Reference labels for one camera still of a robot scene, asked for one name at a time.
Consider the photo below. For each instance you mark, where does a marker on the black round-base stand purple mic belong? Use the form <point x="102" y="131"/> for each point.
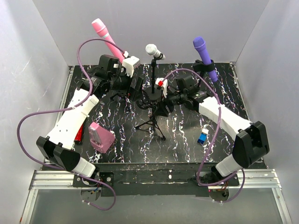
<point x="199" y="66"/>

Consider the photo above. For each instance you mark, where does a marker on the red glitter microphone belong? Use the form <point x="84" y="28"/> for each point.
<point x="79" y="135"/>

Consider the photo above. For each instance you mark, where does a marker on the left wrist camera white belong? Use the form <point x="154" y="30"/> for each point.
<point x="130" y="63"/>

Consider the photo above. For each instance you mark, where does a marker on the purple microphone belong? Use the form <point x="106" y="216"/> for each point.
<point x="200" y="46"/>

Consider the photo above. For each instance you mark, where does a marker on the pink metronome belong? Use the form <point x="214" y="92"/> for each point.
<point x="101" y="139"/>

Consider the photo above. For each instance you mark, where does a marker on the white microphone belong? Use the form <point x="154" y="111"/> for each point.
<point x="151" y="50"/>

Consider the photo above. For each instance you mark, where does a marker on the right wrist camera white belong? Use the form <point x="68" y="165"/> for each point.
<point x="162" y="84"/>

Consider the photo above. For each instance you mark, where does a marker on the black marble mat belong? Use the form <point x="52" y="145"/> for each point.
<point x="181" y="129"/>

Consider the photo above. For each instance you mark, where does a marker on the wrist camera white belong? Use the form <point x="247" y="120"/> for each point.
<point x="130" y="63"/>
<point x="162" y="84"/>

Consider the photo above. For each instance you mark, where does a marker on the black tripod stand pink mic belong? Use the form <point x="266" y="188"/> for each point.
<point x="116" y="94"/>

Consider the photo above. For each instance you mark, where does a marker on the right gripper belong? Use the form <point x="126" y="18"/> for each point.
<point x="161" y="111"/>

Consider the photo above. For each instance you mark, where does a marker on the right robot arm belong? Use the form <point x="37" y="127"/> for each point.
<point x="250" y="139"/>

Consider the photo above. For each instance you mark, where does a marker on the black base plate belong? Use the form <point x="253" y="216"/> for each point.
<point x="150" y="179"/>

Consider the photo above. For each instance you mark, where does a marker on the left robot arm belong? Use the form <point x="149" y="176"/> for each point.
<point x="110" y="74"/>

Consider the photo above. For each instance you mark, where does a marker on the blue white small toy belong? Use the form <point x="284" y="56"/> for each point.
<point x="203" y="136"/>

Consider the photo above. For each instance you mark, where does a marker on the pink microphone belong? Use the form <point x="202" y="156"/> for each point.
<point x="102" y="31"/>

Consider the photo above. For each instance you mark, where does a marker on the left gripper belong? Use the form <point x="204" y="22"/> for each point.
<point x="134" y="94"/>

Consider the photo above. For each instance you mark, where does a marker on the black round-base stand white mic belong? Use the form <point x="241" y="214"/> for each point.
<point x="152" y="92"/>

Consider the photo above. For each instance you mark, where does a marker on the black tripod shock-mount stand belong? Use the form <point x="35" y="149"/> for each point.
<point x="146" y="103"/>

